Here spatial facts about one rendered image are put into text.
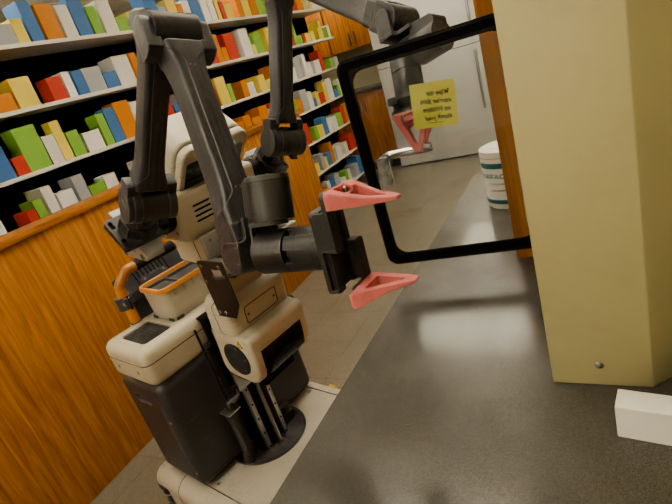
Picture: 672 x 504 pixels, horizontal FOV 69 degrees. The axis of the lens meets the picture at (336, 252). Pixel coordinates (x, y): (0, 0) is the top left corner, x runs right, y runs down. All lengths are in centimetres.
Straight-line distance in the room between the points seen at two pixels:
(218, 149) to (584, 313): 52
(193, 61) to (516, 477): 70
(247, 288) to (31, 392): 119
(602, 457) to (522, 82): 40
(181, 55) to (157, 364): 97
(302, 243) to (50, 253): 185
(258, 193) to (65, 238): 183
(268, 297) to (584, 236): 98
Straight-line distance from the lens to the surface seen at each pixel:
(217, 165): 72
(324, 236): 55
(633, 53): 56
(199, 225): 127
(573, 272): 63
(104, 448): 256
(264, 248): 62
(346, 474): 66
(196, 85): 79
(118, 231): 121
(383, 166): 91
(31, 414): 235
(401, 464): 65
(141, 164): 103
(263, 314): 141
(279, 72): 134
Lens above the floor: 140
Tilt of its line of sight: 21 degrees down
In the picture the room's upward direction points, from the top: 18 degrees counter-clockwise
